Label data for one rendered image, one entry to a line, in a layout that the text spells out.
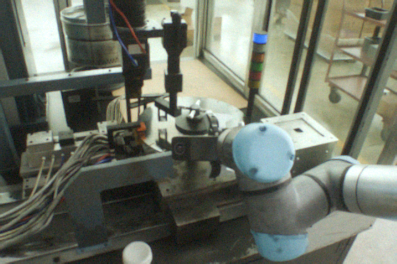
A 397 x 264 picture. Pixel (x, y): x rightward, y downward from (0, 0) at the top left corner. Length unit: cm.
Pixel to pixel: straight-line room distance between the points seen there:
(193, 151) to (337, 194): 26
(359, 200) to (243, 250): 44
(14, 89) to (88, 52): 50
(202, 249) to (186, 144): 35
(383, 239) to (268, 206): 174
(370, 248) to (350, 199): 157
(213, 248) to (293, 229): 43
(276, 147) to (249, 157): 4
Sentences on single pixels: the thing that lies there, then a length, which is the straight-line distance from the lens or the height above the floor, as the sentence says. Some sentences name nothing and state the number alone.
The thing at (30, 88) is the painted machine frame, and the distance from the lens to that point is 103.
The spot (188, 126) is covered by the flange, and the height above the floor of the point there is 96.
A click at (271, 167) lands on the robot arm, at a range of 41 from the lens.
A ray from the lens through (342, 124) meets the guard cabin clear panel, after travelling 110.
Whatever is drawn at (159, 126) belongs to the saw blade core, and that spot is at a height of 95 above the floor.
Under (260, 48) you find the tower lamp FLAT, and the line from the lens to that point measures 107.
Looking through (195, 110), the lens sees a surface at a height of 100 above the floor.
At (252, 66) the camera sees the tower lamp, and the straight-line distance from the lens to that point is 109.
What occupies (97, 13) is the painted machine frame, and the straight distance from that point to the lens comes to 87.
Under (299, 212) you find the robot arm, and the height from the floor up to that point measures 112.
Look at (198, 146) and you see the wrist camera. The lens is 59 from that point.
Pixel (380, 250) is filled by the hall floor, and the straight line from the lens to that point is 209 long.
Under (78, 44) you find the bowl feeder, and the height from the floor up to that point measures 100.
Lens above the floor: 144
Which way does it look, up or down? 33 degrees down
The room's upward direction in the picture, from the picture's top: 3 degrees clockwise
